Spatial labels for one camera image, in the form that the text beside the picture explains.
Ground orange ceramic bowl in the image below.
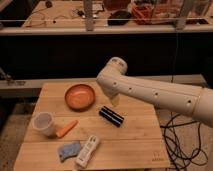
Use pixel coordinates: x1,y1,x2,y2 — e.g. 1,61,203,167
65,84,95,111

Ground black rectangular case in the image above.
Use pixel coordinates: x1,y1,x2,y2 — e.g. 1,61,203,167
99,106,124,127

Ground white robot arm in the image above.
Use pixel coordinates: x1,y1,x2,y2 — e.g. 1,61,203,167
97,57,213,128

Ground white remote controller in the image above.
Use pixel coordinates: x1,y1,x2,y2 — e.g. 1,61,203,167
76,135,100,168

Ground orange carrot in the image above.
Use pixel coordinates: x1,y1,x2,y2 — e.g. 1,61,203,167
56,120,78,138

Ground metal clamp at left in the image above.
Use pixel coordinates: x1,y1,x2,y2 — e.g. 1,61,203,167
0,67,26,88

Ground blue sponge cloth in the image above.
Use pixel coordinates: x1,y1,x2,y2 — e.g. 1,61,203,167
58,141,81,162

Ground white plastic cup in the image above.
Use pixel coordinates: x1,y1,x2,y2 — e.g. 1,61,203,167
32,112,56,137

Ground grey metal post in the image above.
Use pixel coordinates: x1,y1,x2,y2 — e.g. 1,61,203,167
83,0,94,31

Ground orange crate on bench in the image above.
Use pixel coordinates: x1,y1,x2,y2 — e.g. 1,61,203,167
132,5,152,25

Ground black floor cables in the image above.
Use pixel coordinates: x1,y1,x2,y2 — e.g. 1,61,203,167
160,113,209,171

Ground black object on bench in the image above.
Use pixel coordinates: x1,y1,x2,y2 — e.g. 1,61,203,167
107,10,131,26

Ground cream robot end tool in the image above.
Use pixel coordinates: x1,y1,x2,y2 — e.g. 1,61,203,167
110,95,119,107

